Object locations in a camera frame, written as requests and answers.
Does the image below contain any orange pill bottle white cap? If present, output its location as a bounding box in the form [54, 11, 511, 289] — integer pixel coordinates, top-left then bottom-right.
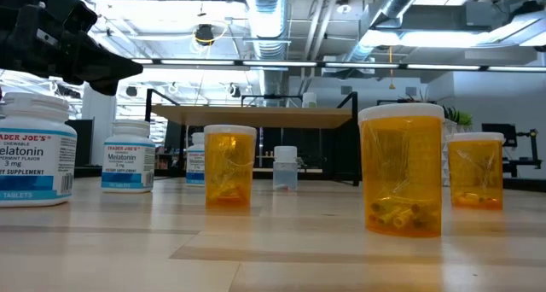
[357, 102, 445, 238]
[446, 131, 506, 212]
[203, 124, 258, 209]

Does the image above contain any black monitor on arm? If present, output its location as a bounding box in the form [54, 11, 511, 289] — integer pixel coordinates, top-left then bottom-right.
[480, 122, 543, 178]

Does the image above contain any silver ventilation duct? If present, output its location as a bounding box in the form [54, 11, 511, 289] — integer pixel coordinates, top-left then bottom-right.
[241, 0, 298, 97]
[340, 0, 430, 65]

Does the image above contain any black flat monitor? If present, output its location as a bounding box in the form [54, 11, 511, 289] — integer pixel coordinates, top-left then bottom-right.
[64, 118, 96, 168]

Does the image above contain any yellow hanging cord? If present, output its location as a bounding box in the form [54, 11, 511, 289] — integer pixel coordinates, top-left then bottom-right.
[386, 45, 396, 91]

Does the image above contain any long ceiling light strip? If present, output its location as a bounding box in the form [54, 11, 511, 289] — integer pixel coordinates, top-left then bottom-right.
[130, 57, 546, 73]

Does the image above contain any hanging black ceiling device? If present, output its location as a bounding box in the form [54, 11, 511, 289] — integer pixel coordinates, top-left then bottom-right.
[194, 22, 217, 47]

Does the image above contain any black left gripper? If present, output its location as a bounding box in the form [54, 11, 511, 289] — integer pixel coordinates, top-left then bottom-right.
[0, 0, 144, 96]

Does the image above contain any white melatonin supplement bottle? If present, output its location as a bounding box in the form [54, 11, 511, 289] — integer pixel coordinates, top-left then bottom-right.
[0, 91, 78, 208]
[101, 119, 156, 195]
[185, 131, 206, 187]

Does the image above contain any wooden shelf with black frame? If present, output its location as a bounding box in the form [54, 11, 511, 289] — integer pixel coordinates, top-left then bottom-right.
[144, 88, 361, 187]

